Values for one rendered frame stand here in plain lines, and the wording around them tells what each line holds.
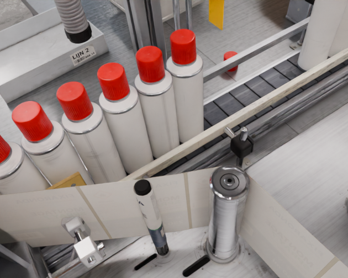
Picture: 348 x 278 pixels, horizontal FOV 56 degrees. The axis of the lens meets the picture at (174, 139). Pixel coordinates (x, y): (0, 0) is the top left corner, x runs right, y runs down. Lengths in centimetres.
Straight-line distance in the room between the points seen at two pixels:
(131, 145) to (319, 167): 30
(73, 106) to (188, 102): 17
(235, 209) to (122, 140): 20
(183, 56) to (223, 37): 44
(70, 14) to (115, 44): 44
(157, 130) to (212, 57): 37
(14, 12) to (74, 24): 255
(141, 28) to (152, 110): 16
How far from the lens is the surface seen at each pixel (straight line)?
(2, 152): 40
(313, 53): 68
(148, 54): 41
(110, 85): 40
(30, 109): 39
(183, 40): 43
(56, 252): 54
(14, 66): 92
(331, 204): 54
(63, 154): 42
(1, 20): 296
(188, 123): 52
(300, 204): 53
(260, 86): 67
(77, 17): 45
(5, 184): 42
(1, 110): 82
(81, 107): 39
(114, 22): 96
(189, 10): 53
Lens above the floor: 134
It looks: 53 degrees down
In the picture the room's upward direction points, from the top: 8 degrees counter-clockwise
